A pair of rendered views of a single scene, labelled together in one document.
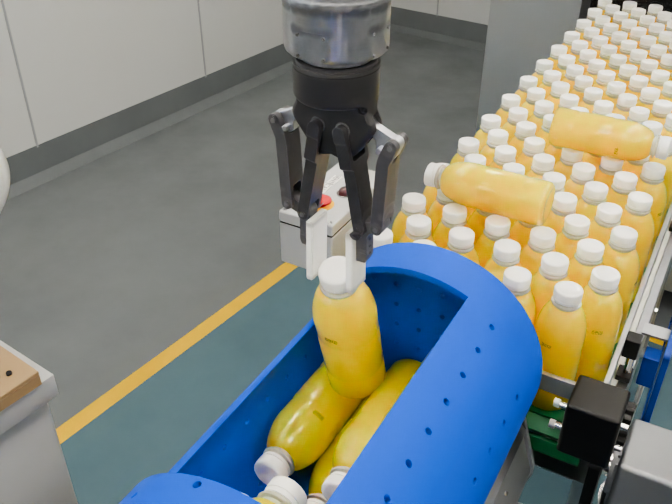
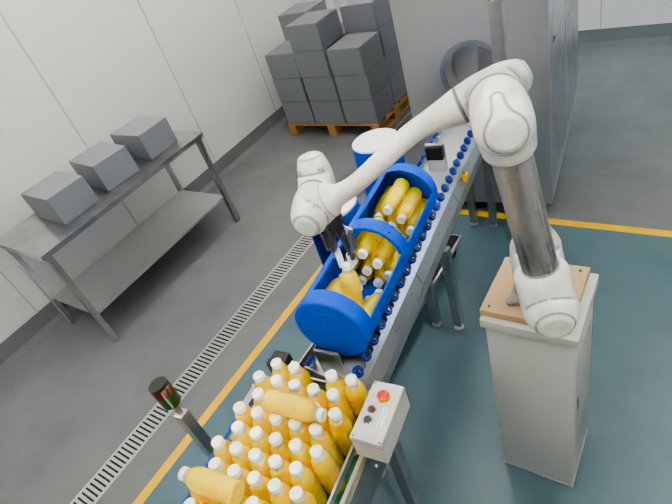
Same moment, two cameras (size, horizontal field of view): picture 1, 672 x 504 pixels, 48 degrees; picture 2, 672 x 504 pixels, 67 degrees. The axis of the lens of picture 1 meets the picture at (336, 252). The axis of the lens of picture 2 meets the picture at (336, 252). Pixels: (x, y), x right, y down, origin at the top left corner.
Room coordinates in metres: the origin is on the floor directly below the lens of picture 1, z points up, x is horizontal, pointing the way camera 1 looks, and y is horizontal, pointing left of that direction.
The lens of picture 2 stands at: (1.98, 0.17, 2.37)
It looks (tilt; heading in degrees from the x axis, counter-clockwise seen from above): 37 degrees down; 188
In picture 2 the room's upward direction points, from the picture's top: 20 degrees counter-clockwise
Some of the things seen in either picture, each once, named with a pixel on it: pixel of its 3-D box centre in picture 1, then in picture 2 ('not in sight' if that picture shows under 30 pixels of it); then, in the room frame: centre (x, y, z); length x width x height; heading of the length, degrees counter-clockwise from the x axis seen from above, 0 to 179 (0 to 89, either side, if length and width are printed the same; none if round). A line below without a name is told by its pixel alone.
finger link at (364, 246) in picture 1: (372, 239); not in sight; (0.60, -0.04, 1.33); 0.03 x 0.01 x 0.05; 60
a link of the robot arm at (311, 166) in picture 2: not in sight; (315, 178); (0.63, 0.00, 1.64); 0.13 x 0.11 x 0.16; 169
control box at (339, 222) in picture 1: (335, 216); (381, 420); (1.10, 0.00, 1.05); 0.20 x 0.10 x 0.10; 151
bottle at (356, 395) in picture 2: not in sight; (358, 398); (0.97, -0.07, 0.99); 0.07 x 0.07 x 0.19
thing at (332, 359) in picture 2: not in sight; (331, 360); (0.78, -0.15, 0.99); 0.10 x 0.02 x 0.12; 61
